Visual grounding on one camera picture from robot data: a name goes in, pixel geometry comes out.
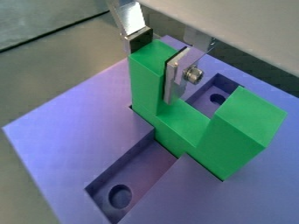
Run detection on purple board with cross slot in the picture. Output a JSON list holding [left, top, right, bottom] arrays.
[[1, 34, 299, 224]]

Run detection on green U-shaped block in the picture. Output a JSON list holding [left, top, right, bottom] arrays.
[[128, 40, 286, 180]]

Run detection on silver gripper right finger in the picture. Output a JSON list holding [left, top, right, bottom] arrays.
[[163, 26, 215, 105]]

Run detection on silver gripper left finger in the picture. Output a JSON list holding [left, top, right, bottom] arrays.
[[107, 0, 153, 54]]

